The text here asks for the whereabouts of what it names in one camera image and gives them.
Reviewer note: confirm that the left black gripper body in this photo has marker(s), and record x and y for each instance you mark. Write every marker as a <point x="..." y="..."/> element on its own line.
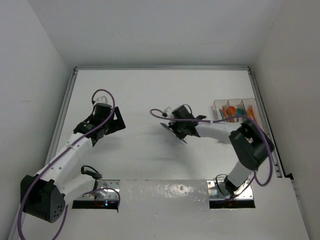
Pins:
<point x="111" y="127"/>

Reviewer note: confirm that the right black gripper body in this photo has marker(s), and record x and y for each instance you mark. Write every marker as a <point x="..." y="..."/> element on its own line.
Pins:
<point x="178" y="128"/>

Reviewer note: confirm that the dark blue knife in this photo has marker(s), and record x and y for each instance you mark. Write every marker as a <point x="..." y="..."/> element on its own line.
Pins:
<point x="172" y="132"/>

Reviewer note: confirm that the orange spoon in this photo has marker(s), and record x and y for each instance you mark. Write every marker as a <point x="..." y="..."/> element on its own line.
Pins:
<point x="231" y="111"/>

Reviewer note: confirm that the teal spoon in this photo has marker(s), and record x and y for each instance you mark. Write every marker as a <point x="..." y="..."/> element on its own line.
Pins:
<point x="240" y="112"/>

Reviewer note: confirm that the orange fork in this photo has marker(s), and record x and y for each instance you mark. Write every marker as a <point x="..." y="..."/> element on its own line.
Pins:
<point x="251" y="113"/>

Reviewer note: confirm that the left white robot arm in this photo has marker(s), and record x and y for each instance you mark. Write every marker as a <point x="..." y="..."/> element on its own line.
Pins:
<point x="46" y="194"/>

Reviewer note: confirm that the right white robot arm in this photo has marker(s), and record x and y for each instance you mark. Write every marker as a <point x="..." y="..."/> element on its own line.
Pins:
<point x="250" y="143"/>

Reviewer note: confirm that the clear container left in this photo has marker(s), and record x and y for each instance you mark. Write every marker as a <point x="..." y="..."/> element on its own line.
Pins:
<point x="217" y="104"/>

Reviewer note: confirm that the clear container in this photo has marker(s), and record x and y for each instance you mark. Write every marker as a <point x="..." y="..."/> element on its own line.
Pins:
<point x="217" y="104"/>
<point x="252" y="101"/>
<point x="237" y="103"/>

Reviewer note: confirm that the clear container middle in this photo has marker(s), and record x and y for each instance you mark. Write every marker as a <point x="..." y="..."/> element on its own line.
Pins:
<point x="237" y="103"/>

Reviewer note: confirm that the clear container right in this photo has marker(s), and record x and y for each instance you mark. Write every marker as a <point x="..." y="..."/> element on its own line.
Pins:
<point x="252" y="101"/>

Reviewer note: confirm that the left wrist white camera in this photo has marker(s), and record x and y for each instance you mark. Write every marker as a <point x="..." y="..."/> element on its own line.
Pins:
<point x="102" y="99"/>

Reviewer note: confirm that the wrist white camera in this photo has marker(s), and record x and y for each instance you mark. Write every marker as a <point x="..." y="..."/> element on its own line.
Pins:
<point x="167" y="112"/>
<point x="102" y="99"/>

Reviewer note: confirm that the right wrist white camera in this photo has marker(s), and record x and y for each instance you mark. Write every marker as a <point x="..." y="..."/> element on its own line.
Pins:
<point x="167" y="112"/>

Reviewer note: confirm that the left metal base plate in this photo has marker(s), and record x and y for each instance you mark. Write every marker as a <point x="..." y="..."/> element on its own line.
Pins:
<point x="107" y="193"/>

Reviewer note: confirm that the metal base plate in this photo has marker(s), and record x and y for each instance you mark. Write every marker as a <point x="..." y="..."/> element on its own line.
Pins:
<point x="243" y="193"/>
<point x="107" y="193"/>

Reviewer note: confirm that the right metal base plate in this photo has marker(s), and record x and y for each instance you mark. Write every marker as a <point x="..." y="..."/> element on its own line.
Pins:
<point x="243" y="193"/>

